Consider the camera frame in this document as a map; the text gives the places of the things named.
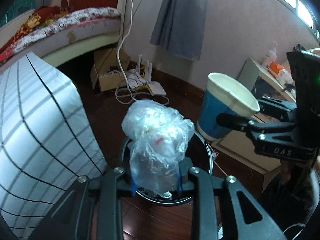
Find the blue paper cup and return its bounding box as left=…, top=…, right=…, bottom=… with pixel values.
left=197, top=73, right=260, bottom=141

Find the clear plastic bag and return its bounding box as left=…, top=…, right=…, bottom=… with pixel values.
left=121, top=100, right=195, bottom=194

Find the black trash bin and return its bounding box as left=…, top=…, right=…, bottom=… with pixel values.
left=119, top=131, right=214, bottom=206

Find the person right hand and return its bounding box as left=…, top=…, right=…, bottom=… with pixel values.
left=280, top=156, right=319, bottom=222

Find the orange tissue pack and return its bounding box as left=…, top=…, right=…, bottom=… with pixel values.
left=268, top=62, right=285, bottom=77

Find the white lotion bottle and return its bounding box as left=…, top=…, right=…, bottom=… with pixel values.
left=261, top=41, right=278, bottom=70

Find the white wifi router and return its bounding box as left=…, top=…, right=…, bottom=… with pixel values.
left=125, top=54, right=167, bottom=96

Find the white checkered tablecloth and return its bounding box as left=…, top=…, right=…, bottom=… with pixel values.
left=1, top=53, right=108, bottom=239

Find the grey curtain right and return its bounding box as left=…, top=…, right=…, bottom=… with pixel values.
left=150, top=0, right=208, bottom=61

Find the cardboard box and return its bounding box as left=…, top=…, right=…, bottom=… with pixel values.
left=90, top=48, right=126, bottom=92

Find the bed with floral sheet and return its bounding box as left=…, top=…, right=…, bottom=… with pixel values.
left=1, top=7, right=122, bottom=72

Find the red patterned blanket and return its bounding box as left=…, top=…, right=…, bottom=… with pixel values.
left=1, top=6, right=69, bottom=53

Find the white power cable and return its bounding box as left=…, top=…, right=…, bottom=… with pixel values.
left=114, top=0, right=171, bottom=106

